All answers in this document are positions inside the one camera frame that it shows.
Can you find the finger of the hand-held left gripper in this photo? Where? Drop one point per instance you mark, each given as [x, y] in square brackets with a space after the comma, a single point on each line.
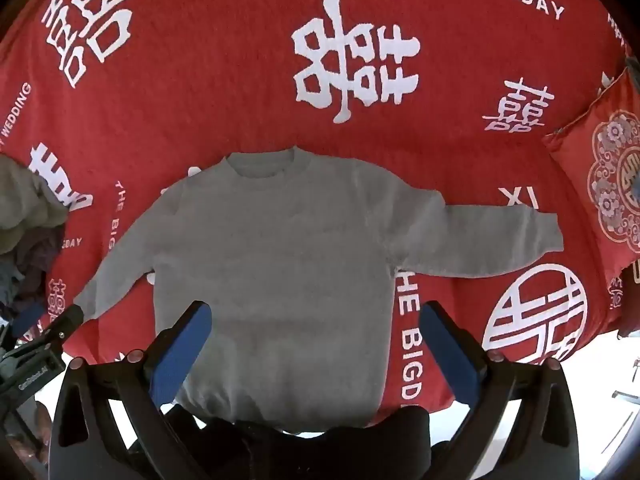
[65, 321]
[29, 321]

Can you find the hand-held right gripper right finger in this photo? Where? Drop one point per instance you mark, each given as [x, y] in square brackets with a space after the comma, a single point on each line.
[448, 357]

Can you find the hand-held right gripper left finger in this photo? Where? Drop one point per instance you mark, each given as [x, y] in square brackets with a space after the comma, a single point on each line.
[181, 357]

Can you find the grey knit sweater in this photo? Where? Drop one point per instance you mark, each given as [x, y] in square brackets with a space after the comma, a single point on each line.
[280, 260]

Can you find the pile of clothes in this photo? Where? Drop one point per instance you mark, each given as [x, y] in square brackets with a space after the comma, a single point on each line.
[25, 220]

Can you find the red embroidered pillow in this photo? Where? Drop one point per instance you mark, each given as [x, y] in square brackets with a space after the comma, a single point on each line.
[595, 185]

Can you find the red printed blanket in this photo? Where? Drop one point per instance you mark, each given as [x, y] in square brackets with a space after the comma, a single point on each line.
[210, 85]

